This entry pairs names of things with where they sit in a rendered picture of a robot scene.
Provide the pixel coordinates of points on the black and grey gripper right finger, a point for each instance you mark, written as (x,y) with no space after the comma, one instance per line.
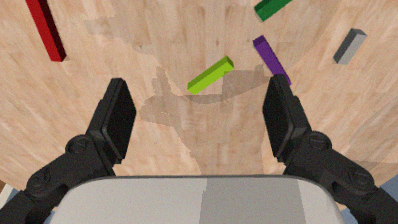
(309,154)

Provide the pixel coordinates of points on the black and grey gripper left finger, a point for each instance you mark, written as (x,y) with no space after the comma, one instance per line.
(87,156)

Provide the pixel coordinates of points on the grey rod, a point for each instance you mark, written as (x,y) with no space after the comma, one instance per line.
(349,46)

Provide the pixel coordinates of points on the purple rod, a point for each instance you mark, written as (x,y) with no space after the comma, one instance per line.
(267,54)

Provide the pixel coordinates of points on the red rod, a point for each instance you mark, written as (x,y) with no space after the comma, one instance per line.
(45,24)

